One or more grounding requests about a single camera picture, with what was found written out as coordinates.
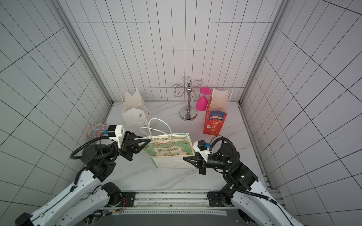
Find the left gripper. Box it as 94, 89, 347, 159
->
106, 129, 153, 160

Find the green Fresh paper bag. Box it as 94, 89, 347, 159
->
140, 118, 196, 169

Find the red printed paper bag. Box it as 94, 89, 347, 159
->
203, 89, 233, 136

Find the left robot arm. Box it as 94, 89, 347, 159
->
15, 131, 151, 226

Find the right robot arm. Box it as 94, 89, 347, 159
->
183, 136, 301, 226

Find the white Happy Every Day bag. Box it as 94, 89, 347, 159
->
120, 89, 150, 136

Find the patterned ceramic bowl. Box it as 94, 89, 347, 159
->
87, 123, 106, 139

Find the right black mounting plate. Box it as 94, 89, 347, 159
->
207, 191, 234, 207

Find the black mounting plate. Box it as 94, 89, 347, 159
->
109, 192, 136, 208
207, 191, 234, 207

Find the chrome cup holder stand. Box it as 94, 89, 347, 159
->
172, 76, 203, 121

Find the pink plastic wine glass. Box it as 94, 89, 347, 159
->
196, 87, 212, 112

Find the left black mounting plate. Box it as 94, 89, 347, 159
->
109, 192, 136, 208

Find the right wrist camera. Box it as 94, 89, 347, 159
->
193, 140, 211, 161

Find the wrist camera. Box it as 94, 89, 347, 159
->
193, 140, 211, 161
106, 125, 125, 149

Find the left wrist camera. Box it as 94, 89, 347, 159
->
106, 125, 125, 149

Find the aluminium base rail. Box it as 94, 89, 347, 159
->
60, 189, 283, 217

